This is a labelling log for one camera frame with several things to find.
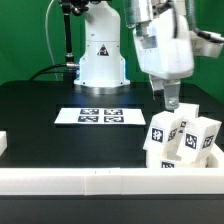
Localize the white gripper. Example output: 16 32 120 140
133 9 194 110

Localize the white round stool seat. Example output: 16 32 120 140
146 151 208 168

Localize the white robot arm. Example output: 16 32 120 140
75 0 224 110

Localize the white marker sheet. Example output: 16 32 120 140
54 108 146 125

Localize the white U-shaped fence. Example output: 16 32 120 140
0 130 224 197

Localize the black cable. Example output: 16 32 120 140
28 63 76 82

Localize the white cable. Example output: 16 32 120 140
44 0 59 81

